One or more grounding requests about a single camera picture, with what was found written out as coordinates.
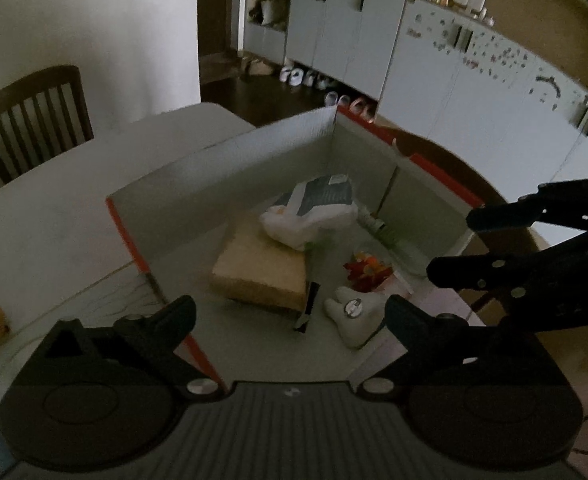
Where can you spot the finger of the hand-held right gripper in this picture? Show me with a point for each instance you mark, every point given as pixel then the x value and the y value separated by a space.
pixel 504 212
pixel 469 270

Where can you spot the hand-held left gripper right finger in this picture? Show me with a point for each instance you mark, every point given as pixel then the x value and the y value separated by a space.
pixel 399 317

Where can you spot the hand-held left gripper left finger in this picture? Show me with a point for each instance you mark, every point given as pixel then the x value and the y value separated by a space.
pixel 181 315

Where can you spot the pink white wrapper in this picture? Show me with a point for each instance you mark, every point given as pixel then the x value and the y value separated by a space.
pixel 399 285

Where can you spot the white face-printed plush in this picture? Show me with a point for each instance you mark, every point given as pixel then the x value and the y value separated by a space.
pixel 359 330

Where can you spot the red knitted toy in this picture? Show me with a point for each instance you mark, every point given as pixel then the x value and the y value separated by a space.
pixel 366 270

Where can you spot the yellow sponge block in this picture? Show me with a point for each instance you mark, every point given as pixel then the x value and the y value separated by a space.
pixel 259 270

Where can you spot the white tube with green label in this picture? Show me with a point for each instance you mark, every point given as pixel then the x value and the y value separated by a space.
pixel 379 225

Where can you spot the red cardboard box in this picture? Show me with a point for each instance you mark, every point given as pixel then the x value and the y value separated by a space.
pixel 224 170

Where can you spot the black narrow packet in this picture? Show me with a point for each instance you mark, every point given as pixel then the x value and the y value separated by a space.
pixel 306 307

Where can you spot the row of shoes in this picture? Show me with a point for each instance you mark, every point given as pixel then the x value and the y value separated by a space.
pixel 294 76

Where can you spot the dark wooden chair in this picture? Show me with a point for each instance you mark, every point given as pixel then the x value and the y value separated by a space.
pixel 34 80

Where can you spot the white wall cabinets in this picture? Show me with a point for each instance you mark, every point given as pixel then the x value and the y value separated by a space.
pixel 424 60

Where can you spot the dark wooden door frame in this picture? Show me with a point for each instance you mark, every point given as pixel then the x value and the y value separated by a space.
pixel 219 67

